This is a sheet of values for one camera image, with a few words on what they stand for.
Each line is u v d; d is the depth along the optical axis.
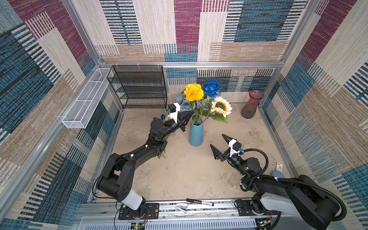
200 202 0.76
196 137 0.89
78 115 0.71
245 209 0.73
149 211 0.73
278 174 0.83
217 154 0.70
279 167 0.87
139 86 1.11
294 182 0.47
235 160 0.68
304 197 0.44
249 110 1.06
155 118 1.10
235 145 0.63
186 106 0.73
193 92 0.55
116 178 0.45
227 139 0.76
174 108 0.64
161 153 0.80
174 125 0.69
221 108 0.61
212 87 0.60
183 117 0.69
